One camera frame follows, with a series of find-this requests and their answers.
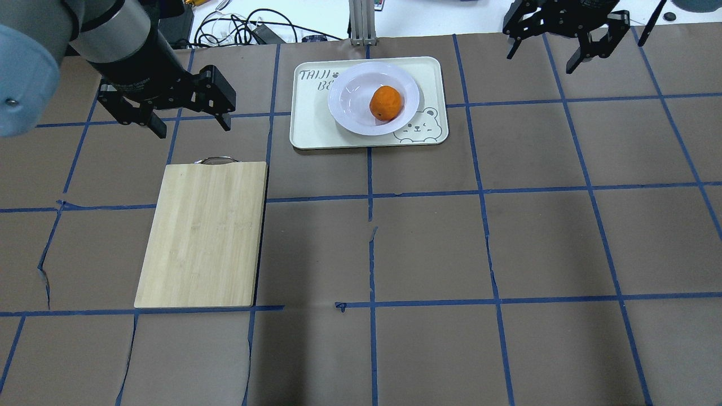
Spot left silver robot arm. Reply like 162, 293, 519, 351
1, 1, 236, 139

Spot wooden cutting board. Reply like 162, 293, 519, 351
134, 161, 268, 310

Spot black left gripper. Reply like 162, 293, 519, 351
98, 65, 236, 139

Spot cream bear tray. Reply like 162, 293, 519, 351
289, 56, 449, 150

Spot black power adapter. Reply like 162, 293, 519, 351
251, 25, 286, 45

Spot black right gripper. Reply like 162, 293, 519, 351
502, 1, 630, 74

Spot aluminium frame post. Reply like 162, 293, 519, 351
349, 0, 377, 47

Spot white round plate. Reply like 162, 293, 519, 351
328, 61, 420, 136

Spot orange fruit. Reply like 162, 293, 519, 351
369, 86, 404, 122

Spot tangled black cables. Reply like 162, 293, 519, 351
193, 7, 300, 48

